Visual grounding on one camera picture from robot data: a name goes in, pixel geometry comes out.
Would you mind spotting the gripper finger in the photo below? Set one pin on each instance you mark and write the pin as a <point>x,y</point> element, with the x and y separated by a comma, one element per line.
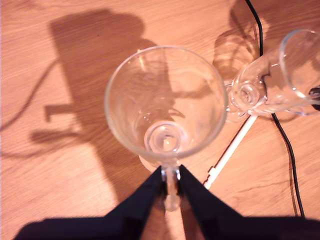
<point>142,200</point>
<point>317,107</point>
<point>315,91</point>
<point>200,200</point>

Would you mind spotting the small footed glass cup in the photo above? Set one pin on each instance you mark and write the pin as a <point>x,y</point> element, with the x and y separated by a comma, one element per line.
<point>165,140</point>
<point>247,96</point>

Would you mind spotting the white pen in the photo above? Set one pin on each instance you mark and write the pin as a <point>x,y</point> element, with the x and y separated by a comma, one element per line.
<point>232,147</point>

